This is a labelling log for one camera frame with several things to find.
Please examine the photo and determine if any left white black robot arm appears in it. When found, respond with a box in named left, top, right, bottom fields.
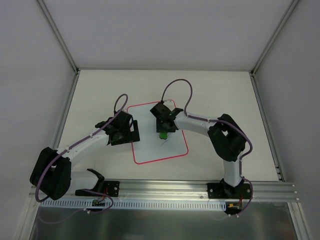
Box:
left=29, top=111, right=140, bottom=203

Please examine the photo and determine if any aluminium front rail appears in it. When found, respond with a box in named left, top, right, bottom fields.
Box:
left=28, top=177, right=300, bottom=202

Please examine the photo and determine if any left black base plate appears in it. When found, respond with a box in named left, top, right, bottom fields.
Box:
left=75, top=180, right=120, bottom=197

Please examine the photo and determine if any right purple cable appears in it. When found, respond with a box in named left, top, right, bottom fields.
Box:
left=161, top=79, right=254, bottom=218

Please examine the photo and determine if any white slotted cable duct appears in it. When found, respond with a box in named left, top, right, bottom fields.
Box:
left=40, top=198, right=227, bottom=212

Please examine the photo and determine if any aluminium corner post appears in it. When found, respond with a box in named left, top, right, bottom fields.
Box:
left=35, top=0, right=79, bottom=75
left=249, top=0, right=301, bottom=101

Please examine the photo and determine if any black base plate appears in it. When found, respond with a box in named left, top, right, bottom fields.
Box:
left=75, top=180, right=120, bottom=197
left=206, top=182, right=253, bottom=200

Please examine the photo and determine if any right aluminium corner post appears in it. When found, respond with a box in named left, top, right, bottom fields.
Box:
left=249, top=0, right=301, bottom=101

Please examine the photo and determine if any left aluminium corner post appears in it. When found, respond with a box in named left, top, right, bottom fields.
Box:
left=35, top=0, right=79, bottom=75

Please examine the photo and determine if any green whiteboard eraser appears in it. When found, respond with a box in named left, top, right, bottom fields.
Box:
left=159, top=132, right=168, bottom=140

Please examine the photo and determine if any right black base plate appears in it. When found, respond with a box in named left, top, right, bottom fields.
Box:
left=206, top=182, right=253, bottom=200

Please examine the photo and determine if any pink framed whiteboard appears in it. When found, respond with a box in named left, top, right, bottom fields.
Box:
left=127, top=101, right=189, bottom=165

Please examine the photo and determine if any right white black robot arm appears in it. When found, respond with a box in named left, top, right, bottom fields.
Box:
left=150, top=101, right=247, bottom=199

